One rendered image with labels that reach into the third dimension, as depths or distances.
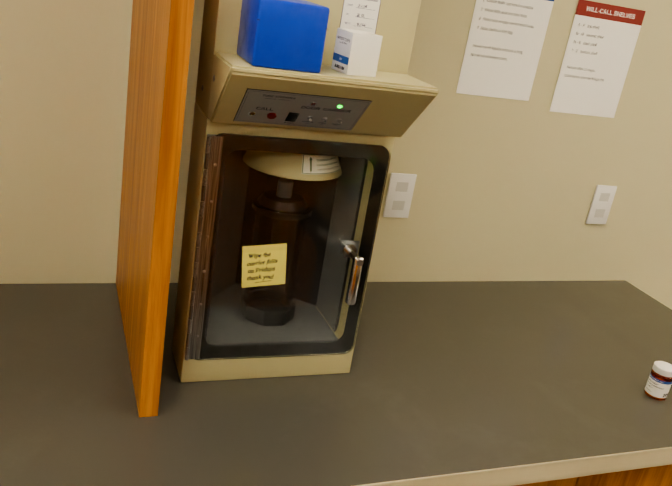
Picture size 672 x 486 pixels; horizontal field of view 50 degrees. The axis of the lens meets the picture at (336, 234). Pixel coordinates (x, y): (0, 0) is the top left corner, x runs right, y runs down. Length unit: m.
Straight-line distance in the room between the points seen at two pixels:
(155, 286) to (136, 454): 0.25
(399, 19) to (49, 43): 0.69
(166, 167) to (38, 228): 0.63
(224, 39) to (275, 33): 0.12
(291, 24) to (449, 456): 0.72
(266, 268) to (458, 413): 0.44
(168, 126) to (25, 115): 0.57
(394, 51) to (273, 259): 0.39
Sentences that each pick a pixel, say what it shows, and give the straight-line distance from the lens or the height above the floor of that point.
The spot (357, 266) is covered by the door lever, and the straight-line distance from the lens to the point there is 1.20.
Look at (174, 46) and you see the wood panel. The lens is 0.99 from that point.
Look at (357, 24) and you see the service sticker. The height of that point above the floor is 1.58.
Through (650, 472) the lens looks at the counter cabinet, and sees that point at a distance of 1.55.
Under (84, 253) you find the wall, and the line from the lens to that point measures 1.63.
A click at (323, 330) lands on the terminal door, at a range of 1.30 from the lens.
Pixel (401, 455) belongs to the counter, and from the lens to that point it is 1.21.
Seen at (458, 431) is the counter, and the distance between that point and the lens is 1.31.
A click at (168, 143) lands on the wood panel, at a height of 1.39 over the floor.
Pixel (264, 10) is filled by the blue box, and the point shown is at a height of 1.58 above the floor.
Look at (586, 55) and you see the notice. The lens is 1.95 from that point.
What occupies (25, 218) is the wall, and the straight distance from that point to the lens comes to 1.60.
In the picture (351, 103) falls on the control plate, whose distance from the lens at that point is 1.08.
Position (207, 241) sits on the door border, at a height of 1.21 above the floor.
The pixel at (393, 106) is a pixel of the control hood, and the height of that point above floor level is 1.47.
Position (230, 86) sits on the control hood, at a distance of 1.01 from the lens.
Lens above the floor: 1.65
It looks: 20 degrees down
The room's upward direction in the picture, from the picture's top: 10 degrees clockwise
